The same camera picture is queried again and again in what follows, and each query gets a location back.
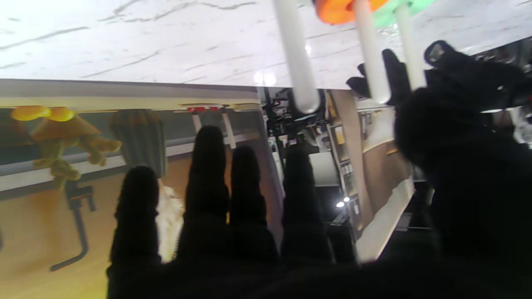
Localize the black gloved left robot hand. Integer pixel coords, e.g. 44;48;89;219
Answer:
347;39;532;113

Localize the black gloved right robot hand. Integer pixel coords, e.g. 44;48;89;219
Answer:
106;85;532;299

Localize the large green ring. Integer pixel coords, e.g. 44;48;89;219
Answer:
372;0;435;29

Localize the small orange ring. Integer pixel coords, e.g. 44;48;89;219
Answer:
315;0;388;25

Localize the white three-rod Hanoi tower base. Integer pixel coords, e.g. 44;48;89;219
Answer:
272;0;426;115

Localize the black background equipment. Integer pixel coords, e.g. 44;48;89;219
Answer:
262;89;329;142

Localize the white pampas grass bunch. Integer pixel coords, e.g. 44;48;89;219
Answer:
156;179;185;263

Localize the black ribbed vase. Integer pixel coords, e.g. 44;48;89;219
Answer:
109;109;167;177

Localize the long light wooden counter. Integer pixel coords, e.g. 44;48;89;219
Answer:
0;96;261;113

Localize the brown plush toy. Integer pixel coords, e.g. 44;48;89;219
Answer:
31;115;123;191

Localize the yellow orange fruit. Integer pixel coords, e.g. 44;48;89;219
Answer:
10;105;76;122

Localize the white-edged kitchen backdrop panel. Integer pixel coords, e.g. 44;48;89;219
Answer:
0;79;283;299

